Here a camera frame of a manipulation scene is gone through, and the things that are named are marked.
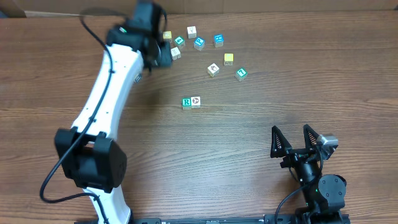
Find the white hand picture block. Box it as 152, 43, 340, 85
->
207, 63, 220, 77

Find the soccer ball wooden block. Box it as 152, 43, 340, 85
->
191, 96, 201, 109

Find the white block blue side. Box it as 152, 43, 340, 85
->
134, 74, 142, 83

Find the white bulb picture block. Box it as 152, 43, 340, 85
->
187, 26, 197, 39

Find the yellow top wooden block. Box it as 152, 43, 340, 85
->
224, 53, 234, 66

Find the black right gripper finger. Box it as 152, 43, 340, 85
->
303, 124, 319, 149
270, 126, 292, 158

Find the green 7 wooden block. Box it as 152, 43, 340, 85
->
235, 67, 248, 82

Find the green R wooden block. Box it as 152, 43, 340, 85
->
182, 98, 192, 110

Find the blue top wooden block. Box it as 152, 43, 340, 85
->
213, 34, 224, 47

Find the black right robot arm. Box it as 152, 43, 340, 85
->
270, 124, 350, 224

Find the small yellow top block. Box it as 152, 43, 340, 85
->
162, 30, 173, 44

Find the white X wooden block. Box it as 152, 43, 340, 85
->
170, 47, 181, 60

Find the blue P wooden block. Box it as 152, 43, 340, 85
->
193, 37, 205, 51

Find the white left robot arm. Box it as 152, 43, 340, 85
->
55, 44, 144, 223

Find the green 4 wooden block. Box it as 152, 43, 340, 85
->
174, 36, 185, 47

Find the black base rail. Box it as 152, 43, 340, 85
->
75, 215, 351, 224

